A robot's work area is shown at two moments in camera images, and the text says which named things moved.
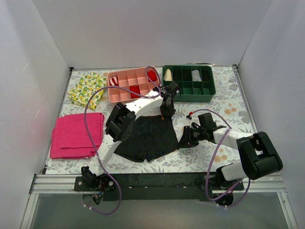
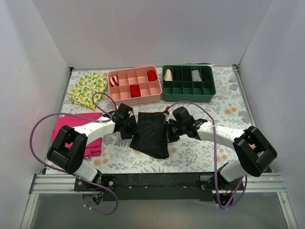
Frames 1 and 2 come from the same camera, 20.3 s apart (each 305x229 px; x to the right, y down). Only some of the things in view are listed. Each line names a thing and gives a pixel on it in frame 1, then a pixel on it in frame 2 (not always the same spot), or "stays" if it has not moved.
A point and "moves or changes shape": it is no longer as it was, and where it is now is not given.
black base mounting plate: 171,187 stays
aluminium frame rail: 255,182 stays
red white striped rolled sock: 114,81 stays
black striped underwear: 153,136 moves or changes shape
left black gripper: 167,109 -> 130,125
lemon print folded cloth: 87,85 stays
